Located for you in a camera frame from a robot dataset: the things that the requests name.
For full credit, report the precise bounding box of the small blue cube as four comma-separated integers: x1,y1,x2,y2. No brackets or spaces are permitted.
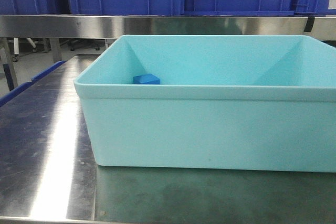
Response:
133,73,161,84

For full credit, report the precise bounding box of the light blue plastic tub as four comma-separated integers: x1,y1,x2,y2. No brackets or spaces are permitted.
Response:
74,35,335,173

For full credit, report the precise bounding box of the black tape strip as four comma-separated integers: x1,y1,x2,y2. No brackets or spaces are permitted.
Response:
304,16,315,33

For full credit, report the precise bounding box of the steel shelf rail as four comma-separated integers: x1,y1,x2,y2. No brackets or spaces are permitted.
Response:
1,15,335,40

